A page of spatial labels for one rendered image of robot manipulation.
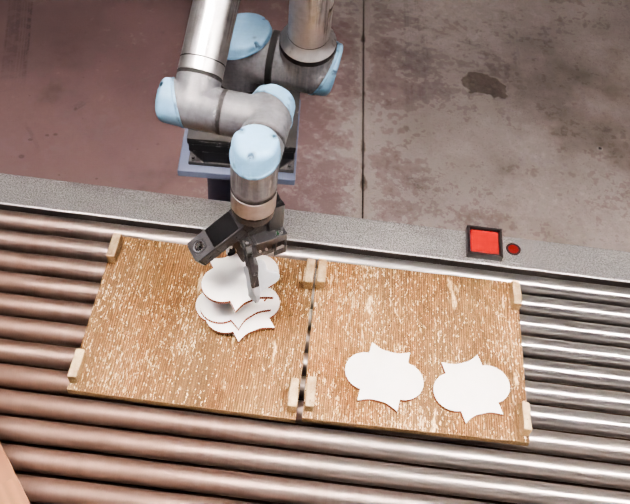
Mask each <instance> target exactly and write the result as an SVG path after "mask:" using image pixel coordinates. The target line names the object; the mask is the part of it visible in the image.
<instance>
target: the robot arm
mask: <svg viewBox="0 0 630 504"><path fill-rule="evenodd" d="M239 4H240V0H193V1H192V6H191V10H190V15H189V19H188V24H187V28H186V32H185V37H184V41H183V46H182V50H181V55H180V59H179V64H178V68H177V73H176V77H172V78H169V77H165V78H164V79H162V81H161V82H160V85H159V88H158V90H157V94H156V100H155V112H156V116H157V117H158V119H159V120H160V121H161V122H164V123H168V124H171V125H175V126H179V127H181V128H184V129H185V128H189V129H194V130H199V131H204V132H208V133H213V134H219V135H222V136H227V137H232V141H231V147H230V152H229V159H230V186H231V188H230V202H231V209H230V210H229V211H228V212H226V213H225V214H224V215H223V216H221V217H220V218H219V219H217V220H216V221H215V222H214V223H212V224H211V225H210V226H208V227H207V228H206V229H205V230H203V231H202V232H201V233H199V234H198V235H197V236H196V237H194V238H193V239H192V240H191V241H189V242H188V244H187V246H188V249H189V251H190V253H191V255H192V256H193V258H194V260H195V261H196V262H198V263H199V264H201V265H204V266H205V265H207V264H208V263H210V262H211V261H212V260H213V259H215V258H216V257H217V256H219V255H220V254H221V253H223V252H224V251H225V250H226V254H227V256H232V255H234V254H235V251H236V253H237V254H238V256H239V258H240V260H241V261H242V262H245V265H246V266H245V267H243V268H244V273H245V276H246V280H247V288H248V296H249V297H250V298H251V299H252V300H253V301H254V302H255V303H258V302H259V299H260V293H261V292H262V291H263V290H264V289H266V288H268V287H269V286H271V285H272V284H274V283H275V282H277V281H278V280H279V278H280V275H279V272H278V271H273V270H268V269H267V267H266V263H265V262H264V261H263V260H257V259H256V257H258V256H261V255H267V254H269V253H272V252H274V256H275V255H278V254H281V253H284V252H286V246H287V235H288V234H287V232H286V230H285V229H284V226H283V225H284V213H285V204H284V202H283V201H282V200H281V198H280V196H279V194H278V192H277V182H278V171H279V166H280V162H281V159H282V155H283V152H284V147H285V144H286V141H287V137H288V134H289V130H290V128H291V127H292V124H293V116H294V112H295V101H294V99H293V97H292V95H291V94H290V92H289V91H287V90H286V89H288V90H293V91H298V92H303V93H308V94H309V95H320V96H326V95H328V94H329V93H330V91H331V89H332V87H333V84H334V80H335V77H336V74H337V70H338V67H339V64H340V60H341V56H342V52H343V44H341V43H339V42H338V41H336V35H335V33H334V31H333V30H332V29H331V22H332V14H333V5H334V0H289V16H288V24H287V25H286V26H285V27H284V28H283V30H282V31H279V30H274V29H272V27H271V25H270V23H269V21H268V20H265V18H264V17H263V16H261V15H259V14H255V13H239V14H237V13H238V8H239ZM278 231H279V232H281V231H282V232H283V233H282V234H280V235H279V232H278ZM283 240H284V248H281V249H278V250H276V248H277V247H278V246H281V241H283Z"/></svg>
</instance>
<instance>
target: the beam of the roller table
mask: <svg viewBox="0 0 630 504"><path fill-rule="evenodd" d="M0 209H1V210H9V211H17V212H25V213H33V214H41V215H49V216H57V217H65V218H73V219H81V220H89V221H97V222H105V223H113V224H121V225H129V226H137V227H145V228H153V229H161V230H169V231H177V232H185V233H193V234H199V233H201V232H202V231H203V230H205V229H206V228H207V227H208V226H210V225H211V224H212V223H214V222H215V221H216V220H217V219H219V218H220V217H221V216H223V215H224V214H225V213H226V212H228V211H229V210H230V209H231V202H227V201H219V200H211V199H203V198H195V197H187V196H179V195H171V194H163V193H155V192H147V191H139V190H131V189H123V188H115V187H107V186H99V185H91V184H83V183H75V182H67V181H59V180H51V179H44V178H36V177H28V176H20V175H12V174H4V173H0ZM283 226H284V229H285V230H286V232H287V234H288V235H287V245H289V246H297V247H305V248H313V249H321V250H329V251H337V252H345V253H353V254H361V255H369V256H377V257H385V258H393V259H401V260H409V261H417V262H425V263H433V264H441V265H449V266H457V267H465V268H473V269H481V270H489V271H497V272H505V273H513V274H521V275H529V276H537V277H545V278H553V279H561V280H569V281H577V282H584V283H592V284H600V285H608V286H616V287H624V288H630V252H625V251H617V250H609V249H601V248H593V247H585V246H577V245H570V244H562V243H554V242H546V241H538V240H530V239H522V238H514V237H506V236H502V239H503V259H502V261H501V262H500V261H492V260H484V259H476V258H468V257H466V235H465V231H458V230H450V229H442V228H434V227H426V226H418V225H410V224H402V223H394V222H386V221H378V220H370V219H362V218H354V217H346V216H338V215H330V214H322V213H314V212H307V211H299V210H291V209H285V213H284V225H283ZM509 243H514V244H517V245H518V246H519V247H520V249H521V252H520V253H519V254H518V255H511V254H509V253H508V252H507V250H506V246H507V245H508V244H509Z"/></svg>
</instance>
